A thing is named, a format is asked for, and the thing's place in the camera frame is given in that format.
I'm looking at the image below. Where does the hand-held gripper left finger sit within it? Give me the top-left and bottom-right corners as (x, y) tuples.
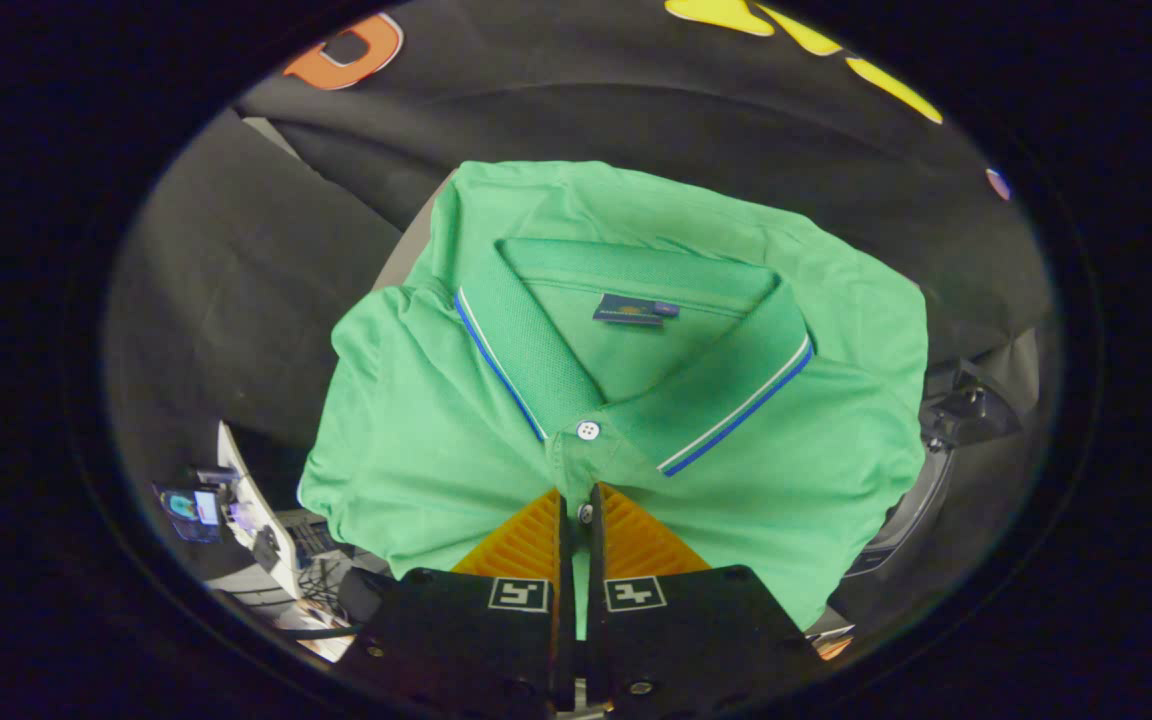
(341, 487), (577, 716)

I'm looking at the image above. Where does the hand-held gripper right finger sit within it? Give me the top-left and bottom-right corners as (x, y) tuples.
(586, 483), (827, 716)

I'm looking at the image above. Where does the green polo shirt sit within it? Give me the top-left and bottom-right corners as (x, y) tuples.
(296, 160), (929, 641)

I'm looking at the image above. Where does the grey washing machine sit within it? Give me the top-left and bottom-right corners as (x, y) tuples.
(831, 360), (1037, 641)

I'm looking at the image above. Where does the washing machine glass lid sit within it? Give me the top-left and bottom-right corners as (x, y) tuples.
(921, 328), (1043, 451)

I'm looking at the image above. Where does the white panel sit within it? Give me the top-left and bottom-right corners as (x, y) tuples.
(216, 420), (303, 603)

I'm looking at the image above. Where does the small lit screen device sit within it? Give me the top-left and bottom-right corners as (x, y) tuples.
(153, 465), (239, 547)

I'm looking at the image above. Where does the beige cabinet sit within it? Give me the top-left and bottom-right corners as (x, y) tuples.
(372, 172), (459, 294)

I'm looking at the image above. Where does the bundle of dark cables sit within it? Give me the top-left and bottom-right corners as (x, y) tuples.
(274, 508), (369, 663)

